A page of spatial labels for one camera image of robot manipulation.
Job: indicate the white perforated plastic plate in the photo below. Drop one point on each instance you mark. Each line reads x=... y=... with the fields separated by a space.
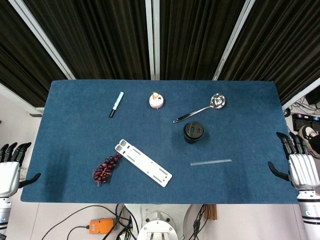
x=143 y=162

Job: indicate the black cup with lid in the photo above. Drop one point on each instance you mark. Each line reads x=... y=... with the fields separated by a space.
x=193 y=132

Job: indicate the pink toy cake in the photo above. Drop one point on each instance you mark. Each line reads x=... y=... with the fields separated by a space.
x=156 y=100

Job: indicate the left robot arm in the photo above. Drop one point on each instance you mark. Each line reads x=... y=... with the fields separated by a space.
x=3 y=212

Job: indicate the red grape bunch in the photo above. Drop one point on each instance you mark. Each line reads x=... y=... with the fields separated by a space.
x=106 y=168

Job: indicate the clear plastic straw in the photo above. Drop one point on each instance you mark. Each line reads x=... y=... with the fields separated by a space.
x=210 y=162

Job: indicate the person's white sneaker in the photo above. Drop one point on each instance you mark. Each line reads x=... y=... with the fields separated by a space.
x=308 y=136

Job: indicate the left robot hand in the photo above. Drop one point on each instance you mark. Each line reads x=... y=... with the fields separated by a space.
x=8 y=172

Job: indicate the white robot torso base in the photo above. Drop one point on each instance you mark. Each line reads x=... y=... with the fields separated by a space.
x=157 y=222

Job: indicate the wooden piece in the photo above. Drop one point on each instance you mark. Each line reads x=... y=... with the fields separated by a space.
x=212 y=212

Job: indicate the blue table cloth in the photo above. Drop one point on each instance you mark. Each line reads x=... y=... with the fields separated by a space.
x=160 y=180

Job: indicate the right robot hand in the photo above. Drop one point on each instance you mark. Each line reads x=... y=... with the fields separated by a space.
x=301 y=166

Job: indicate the white marker pen black cap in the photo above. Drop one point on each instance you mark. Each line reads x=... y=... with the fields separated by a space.
x=116 y=104

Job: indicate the orange power box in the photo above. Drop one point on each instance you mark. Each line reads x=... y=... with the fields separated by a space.
x=101 y=225

